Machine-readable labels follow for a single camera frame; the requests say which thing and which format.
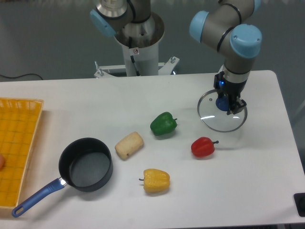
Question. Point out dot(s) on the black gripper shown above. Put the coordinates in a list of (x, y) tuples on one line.
[(233, 92)]

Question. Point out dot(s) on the glass lid blue knob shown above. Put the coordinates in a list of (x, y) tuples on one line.
[(215, 118)]

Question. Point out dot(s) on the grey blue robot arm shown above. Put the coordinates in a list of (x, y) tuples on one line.
[(223, 30)]

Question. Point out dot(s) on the red bell pepper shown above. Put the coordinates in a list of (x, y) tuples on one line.
[(203, 147)]

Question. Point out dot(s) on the green bell pepper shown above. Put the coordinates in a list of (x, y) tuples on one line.
[(163, 124)]

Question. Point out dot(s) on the yellow bell pepper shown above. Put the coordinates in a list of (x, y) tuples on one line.
[(155, 180)]

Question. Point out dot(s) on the black device at edge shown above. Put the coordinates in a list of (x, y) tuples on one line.
[(299, 199)]

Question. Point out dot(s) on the beige bread roll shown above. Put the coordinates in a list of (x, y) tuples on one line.
[(129, 145)]

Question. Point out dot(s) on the yellow plastic basket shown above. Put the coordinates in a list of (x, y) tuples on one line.
[(19, 121)]

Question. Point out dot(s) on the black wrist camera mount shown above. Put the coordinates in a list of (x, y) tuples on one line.
[(219, 82)]

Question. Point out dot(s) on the black saucepan blue handle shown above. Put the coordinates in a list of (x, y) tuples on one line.
[(85, 164)]

